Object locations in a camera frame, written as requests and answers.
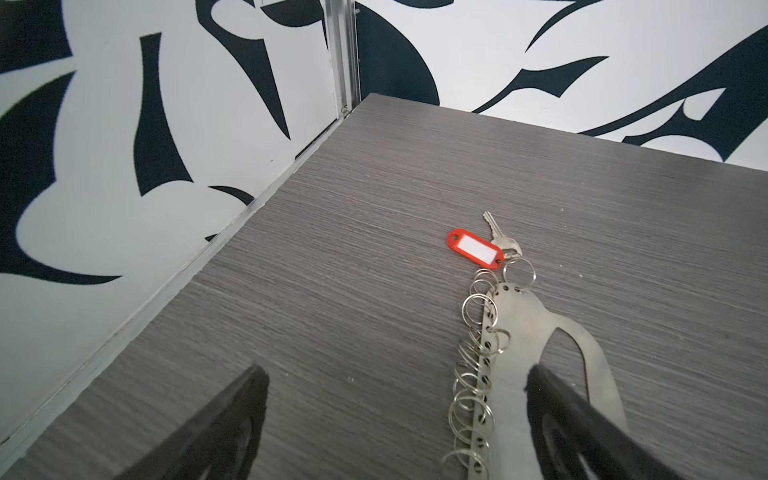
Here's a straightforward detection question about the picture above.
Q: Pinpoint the silver key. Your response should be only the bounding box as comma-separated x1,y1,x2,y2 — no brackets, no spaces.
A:
483,211,522,260

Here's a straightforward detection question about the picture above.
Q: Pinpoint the red key tag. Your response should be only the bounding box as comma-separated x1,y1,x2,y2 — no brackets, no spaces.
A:
446,229,504,270

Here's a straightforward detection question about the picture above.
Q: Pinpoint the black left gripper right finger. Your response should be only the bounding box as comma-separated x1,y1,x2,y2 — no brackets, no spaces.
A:
526,364,681,479

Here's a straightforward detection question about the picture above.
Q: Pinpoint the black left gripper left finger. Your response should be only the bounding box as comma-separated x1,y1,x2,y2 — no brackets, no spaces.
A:
117,364,269,479

